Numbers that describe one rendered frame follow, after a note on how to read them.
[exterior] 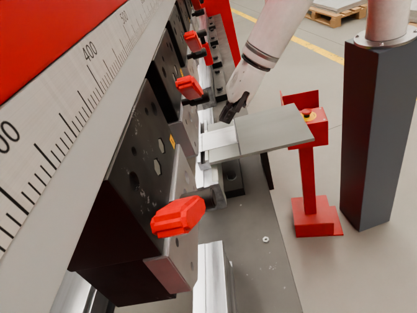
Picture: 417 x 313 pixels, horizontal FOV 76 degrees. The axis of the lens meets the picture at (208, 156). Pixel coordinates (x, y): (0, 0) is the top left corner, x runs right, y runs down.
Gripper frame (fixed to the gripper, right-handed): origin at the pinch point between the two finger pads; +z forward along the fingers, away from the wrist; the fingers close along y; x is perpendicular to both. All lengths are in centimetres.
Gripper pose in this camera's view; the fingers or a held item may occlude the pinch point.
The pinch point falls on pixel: (226, 115)
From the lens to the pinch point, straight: 72.0
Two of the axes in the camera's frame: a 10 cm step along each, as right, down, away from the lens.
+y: 0.2, 6.3, -7.8
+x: 9.1, 3.0, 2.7
